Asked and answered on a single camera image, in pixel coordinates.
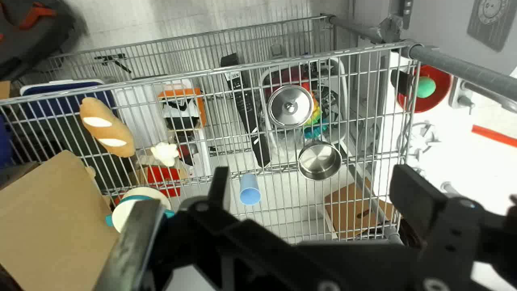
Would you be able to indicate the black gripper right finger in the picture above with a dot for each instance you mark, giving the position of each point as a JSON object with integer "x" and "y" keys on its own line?
{"x": 430, "y": 227}

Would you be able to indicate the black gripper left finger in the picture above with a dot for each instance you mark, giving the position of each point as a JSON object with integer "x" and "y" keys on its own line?
{"x": 131, "y": 245}

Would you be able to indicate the silver pot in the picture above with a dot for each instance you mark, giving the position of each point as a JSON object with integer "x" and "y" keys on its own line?
{"x": 319, "y": 161}

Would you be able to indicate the silver pot lid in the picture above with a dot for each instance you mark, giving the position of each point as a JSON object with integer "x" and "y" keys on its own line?
{"x": 291, "y": 108}

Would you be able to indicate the white teal tape roll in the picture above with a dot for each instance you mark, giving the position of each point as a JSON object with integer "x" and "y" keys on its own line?
{"x": 138, "y": 203}

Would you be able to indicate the red toy block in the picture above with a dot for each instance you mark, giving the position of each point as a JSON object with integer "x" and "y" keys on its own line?
{"x": 163, "y": 181}

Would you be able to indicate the small flat cardboard box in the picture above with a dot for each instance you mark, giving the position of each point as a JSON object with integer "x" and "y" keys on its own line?
{"x": 353, "y": 211}

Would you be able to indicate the large brown cardboard box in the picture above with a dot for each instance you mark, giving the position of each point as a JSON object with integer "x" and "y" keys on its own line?
{"x": 49, "y": 227}

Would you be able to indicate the toy bread loaf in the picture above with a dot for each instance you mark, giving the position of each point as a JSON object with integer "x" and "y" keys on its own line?
{"x": 107, "y": 129}

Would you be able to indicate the light blue cup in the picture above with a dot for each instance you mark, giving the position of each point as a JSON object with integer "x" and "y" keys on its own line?
{"x": 249, "y": 190}

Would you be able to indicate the green ball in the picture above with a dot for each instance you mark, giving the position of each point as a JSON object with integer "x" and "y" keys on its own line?
{"x": 425, "y": 88}

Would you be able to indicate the orange white box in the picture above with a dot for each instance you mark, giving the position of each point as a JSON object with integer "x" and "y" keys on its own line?
{"x": 183, "y": 111}

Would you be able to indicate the red bowl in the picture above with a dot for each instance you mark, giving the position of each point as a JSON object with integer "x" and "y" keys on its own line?
{"x": 438, "y": 82}

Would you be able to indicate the white plastic tray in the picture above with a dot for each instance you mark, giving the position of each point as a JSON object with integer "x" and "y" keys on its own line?
{"x": 336, "y": 103}

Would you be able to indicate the blue plastic bin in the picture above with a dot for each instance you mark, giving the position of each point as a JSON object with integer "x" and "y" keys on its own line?
{"x": 58, "y": 103}

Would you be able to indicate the grey metal shelf pole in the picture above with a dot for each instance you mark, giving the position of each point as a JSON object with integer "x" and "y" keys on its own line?
{"x": 357, "y": 29}
{"x": 469, "y": 71}

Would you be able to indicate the black spatula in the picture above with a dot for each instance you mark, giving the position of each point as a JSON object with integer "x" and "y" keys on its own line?
{"x": 252, "y": 114}

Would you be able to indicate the black red backpack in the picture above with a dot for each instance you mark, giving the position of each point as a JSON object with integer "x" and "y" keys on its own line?
{"x": 33, "y": 33}

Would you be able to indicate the grey wall poster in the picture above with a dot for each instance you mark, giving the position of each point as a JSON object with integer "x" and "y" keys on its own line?
{"x": 491, "y": 22}

